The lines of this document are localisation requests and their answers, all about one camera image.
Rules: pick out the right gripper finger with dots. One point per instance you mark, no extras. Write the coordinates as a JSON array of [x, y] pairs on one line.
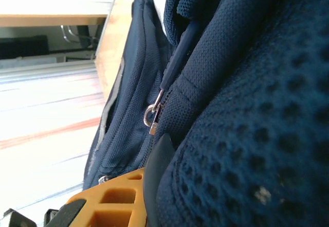
[[120, 201]]

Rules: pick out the navy blue backpack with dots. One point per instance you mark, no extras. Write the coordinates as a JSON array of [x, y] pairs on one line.
[[231, 83]]

